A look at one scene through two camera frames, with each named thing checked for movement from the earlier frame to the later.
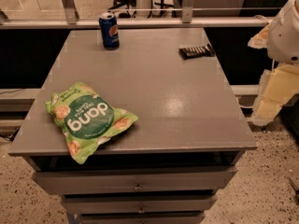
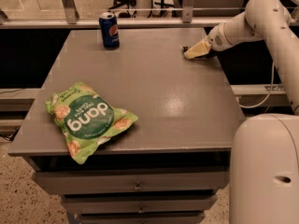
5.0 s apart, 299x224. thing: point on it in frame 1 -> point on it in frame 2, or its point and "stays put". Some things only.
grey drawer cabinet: (173, 163) stays put
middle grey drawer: (140, 204) stays put
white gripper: (285, 36) -> (215, 40)
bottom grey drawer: (142, 218) stays put
